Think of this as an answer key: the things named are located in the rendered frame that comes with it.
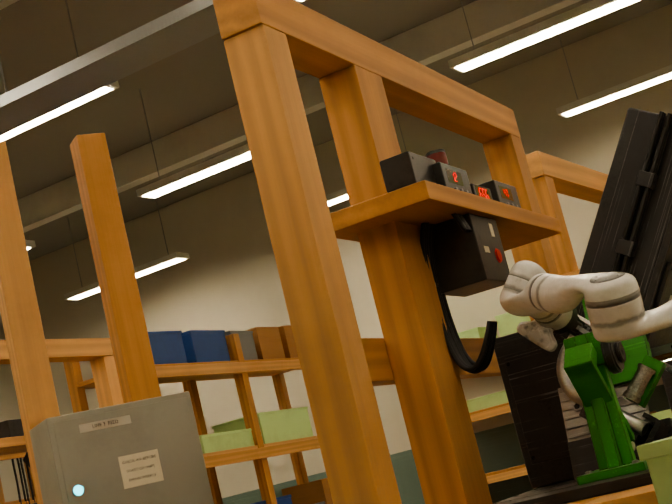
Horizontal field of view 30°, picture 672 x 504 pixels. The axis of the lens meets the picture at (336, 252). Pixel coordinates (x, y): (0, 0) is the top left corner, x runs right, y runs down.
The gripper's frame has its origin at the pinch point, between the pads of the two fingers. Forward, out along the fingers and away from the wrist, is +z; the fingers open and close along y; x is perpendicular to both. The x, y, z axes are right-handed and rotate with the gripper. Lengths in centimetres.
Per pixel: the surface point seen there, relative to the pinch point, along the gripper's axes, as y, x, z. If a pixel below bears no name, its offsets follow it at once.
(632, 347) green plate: -10.9, -2.8, 2.8
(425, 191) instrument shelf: 25.4, -6.2, -38.9
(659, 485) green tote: -64, 15, -97
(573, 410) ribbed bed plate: -6.5, 14.8, 4.9
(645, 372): -17.4, 0.4, -0.6
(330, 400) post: 6, 35, -58
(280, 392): 434, 134, 552
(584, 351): -15.4, 4.0, -26.6
